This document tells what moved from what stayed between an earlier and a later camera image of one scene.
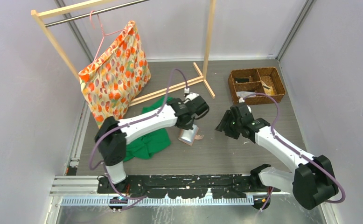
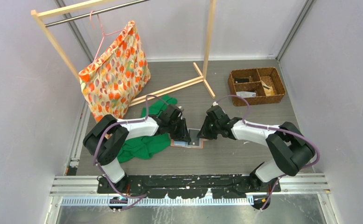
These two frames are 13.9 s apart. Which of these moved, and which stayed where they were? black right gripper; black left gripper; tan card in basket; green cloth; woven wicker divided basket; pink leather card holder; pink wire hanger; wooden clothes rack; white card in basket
Moved: black right gripper; pink leather card holder; black left gripper
Stayed: wooden clothes rack; woven wicker divided basket; green cloth; pink wire hanger; tan card in basket; white card in basket
